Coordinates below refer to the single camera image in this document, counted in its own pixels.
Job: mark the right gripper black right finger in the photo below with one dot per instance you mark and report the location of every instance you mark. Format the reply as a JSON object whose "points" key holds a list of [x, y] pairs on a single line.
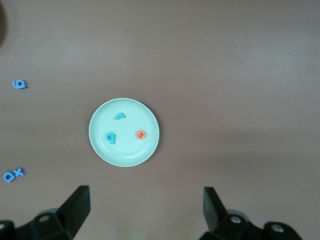
{"points": [[215, 212]]}

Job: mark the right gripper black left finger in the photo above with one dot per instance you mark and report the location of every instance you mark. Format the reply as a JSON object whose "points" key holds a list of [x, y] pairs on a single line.
{"points": [[72, 212]]}

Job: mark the teal foam letter b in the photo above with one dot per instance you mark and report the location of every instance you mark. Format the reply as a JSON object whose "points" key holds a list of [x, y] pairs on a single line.
{"points": [[111, 137]]}

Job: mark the orange foam letter e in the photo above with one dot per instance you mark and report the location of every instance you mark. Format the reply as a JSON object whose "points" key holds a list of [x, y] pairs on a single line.
{"points": [[141, 134]]}

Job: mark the teal foam letter r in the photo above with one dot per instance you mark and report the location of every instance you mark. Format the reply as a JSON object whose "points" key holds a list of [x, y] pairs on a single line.
{"points": [[119, 115]]}

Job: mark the blue foam letter x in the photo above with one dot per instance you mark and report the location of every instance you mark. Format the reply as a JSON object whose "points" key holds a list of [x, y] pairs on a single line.
{"points": [[18, 172]]}

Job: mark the blue foam letter D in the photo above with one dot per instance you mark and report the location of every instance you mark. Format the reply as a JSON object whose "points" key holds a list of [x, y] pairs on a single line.
{"points": [[9, 176]]}

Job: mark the light green round plate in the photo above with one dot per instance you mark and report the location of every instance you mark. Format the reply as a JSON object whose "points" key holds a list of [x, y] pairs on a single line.
{"points": [[125, 152]]}

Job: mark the brown table cover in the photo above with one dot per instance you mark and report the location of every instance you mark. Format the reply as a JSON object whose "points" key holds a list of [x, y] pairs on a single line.
{"points": [[225, 75]]}

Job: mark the blue foam digit 6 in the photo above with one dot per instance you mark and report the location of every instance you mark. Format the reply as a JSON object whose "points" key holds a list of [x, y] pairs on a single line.
{"points": [[19, 84]]}

